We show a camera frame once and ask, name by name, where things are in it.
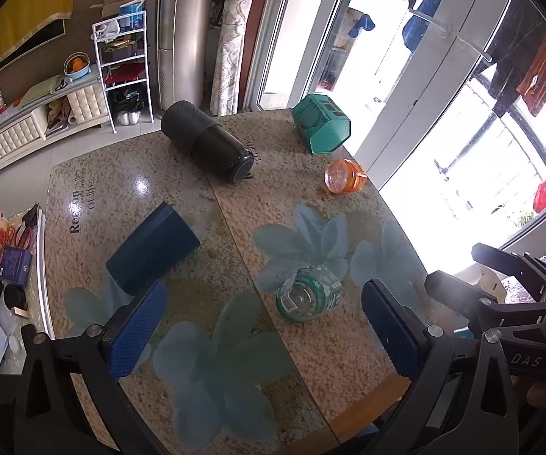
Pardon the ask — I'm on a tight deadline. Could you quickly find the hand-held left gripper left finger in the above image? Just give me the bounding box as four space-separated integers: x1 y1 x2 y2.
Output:
14 281 169 455

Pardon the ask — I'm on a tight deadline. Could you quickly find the cardboard box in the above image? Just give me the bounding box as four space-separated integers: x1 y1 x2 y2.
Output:
90 0 149 30

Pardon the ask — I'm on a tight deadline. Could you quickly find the pair of white shoes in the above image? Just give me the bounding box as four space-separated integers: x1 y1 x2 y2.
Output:
114 109 143 127

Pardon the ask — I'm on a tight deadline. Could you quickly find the white tufted cabinet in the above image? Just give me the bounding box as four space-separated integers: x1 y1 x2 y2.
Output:
0 75 109 182

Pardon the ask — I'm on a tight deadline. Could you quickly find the green pillow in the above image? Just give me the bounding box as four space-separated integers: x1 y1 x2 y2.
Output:
19 74 68 108

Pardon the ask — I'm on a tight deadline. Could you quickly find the bowl of oranges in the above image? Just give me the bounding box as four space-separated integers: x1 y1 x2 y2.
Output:
63 52 94 80

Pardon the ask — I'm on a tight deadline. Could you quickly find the black cylindrical cup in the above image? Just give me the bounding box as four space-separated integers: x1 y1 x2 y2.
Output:
160 100 255 184

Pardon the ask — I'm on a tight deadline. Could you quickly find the dark blue cup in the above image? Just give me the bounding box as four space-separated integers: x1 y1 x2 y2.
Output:
105 201 202 297

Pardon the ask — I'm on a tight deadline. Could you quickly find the green hexagonal tin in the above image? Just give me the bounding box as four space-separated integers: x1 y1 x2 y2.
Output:
291 93 352 155

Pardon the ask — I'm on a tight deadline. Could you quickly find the white plastic bag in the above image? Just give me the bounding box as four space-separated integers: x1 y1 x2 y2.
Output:
93 18 122 44

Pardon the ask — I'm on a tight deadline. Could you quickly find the blue hanging garment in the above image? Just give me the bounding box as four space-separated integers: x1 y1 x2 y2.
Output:
402 0 464 52

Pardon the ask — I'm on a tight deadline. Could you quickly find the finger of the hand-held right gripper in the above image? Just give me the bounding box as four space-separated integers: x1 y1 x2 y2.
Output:
424 270 546 331
471 242 546 295

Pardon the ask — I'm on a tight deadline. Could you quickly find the person's right hand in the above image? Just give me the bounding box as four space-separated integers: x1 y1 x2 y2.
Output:
512 375 546 411

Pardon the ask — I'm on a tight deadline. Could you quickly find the black hanging garment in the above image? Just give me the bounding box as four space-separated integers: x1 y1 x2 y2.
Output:
485 0 546 120

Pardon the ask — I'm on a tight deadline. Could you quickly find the white metal rack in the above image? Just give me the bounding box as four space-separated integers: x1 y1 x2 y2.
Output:
92 9 155 134

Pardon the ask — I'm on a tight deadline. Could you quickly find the small blue hanging cloth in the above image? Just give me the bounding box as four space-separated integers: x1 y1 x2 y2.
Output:
347 13 377 39

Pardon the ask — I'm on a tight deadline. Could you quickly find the blue box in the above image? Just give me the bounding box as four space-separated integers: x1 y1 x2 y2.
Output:
0 245 34 288

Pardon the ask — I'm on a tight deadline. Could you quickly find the patterned curtain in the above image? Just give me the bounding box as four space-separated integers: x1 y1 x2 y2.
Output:
208 0 265 117

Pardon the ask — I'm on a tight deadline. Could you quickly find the silver standing air conditioner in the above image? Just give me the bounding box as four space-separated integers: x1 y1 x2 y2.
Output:
155 0 217 115

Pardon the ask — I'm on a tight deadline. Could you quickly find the small orange jar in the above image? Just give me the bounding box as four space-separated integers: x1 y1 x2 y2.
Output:
324 158 365 195

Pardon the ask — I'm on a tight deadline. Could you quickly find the orange hanging towel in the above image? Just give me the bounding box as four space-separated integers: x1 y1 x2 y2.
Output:
516 27 546 118

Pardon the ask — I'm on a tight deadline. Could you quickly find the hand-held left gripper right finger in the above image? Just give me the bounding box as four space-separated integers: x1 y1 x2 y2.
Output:
361 278 516 455

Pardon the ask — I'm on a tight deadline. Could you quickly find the yellow and red packet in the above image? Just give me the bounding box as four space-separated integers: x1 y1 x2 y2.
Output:
0 212 20 253

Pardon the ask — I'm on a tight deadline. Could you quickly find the black round container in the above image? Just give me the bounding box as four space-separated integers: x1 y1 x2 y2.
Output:
3 284 28 312

